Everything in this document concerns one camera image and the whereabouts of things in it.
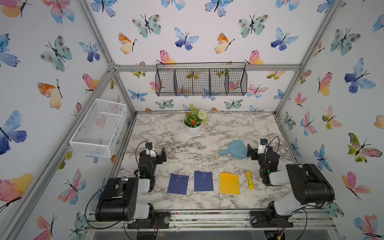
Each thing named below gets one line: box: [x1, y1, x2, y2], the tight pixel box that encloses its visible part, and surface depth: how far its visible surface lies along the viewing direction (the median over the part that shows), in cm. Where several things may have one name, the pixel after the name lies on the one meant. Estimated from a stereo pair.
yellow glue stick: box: [246, 171, 255, 190], surface depth 87 cm
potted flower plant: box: [183, 103, 209, 136], surface depth 100 cm
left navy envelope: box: [167, 173, 190, 195], surface depth 88 cm
